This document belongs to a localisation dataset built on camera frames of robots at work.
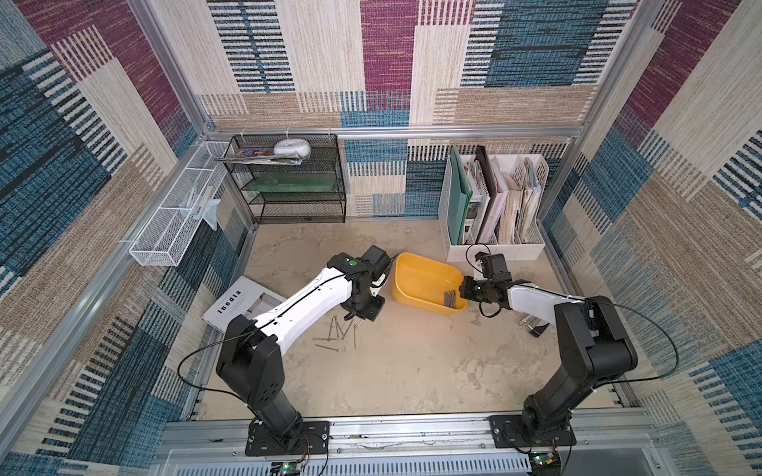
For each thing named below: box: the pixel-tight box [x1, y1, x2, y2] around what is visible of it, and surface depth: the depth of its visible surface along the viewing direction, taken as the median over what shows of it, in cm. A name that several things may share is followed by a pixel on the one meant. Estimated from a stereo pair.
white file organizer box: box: [438, 153, 549, 262], surface depth 101 cm
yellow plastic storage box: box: [391, 251, 468, 316], surface depth 99 cm
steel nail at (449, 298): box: [443, 289, 457, 309], surface depth 99 cm
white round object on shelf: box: [273, 137, 313, 160], surface depth 92 cm
